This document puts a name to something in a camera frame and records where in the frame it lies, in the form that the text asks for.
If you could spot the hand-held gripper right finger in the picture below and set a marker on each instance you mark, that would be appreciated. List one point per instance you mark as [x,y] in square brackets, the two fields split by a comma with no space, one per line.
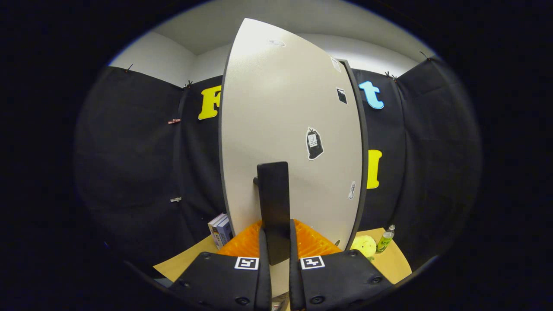
[294,280]

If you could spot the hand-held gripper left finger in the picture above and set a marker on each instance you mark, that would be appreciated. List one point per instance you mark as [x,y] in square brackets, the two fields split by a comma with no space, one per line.
[264,280]

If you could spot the grey shoe cabinet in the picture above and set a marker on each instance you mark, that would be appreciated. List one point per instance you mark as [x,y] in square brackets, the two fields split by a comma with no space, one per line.
[365,147]

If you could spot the white book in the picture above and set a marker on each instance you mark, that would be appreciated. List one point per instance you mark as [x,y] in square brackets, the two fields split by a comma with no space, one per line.
[214,229]

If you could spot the yellow plush pineapple toy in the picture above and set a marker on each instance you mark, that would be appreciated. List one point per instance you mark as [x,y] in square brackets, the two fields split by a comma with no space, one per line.
[365,246]

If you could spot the green drink bottle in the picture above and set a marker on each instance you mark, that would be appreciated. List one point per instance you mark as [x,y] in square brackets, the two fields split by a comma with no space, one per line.
[384,242]

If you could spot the red clip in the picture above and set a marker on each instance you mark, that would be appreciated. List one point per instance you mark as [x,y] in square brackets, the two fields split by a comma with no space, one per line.
[174,121]

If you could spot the black backdrop cloth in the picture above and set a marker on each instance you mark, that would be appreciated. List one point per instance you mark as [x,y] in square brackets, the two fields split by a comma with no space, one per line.
[129,151]

